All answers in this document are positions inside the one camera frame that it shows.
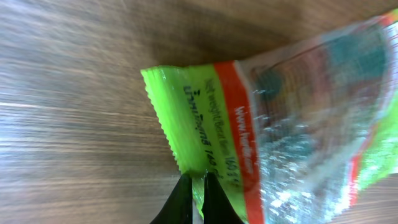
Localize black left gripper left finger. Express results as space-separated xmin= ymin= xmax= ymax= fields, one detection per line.
xmin=150 ymin=174 xmax=193 ymax=224

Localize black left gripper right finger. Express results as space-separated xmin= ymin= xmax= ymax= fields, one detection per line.
xmin=201 ymin=172 xmax=244 ymax=224

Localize green candy bag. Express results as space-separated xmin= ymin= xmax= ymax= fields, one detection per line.
xmin=141 ymin=11 xmax=397 ymax=224

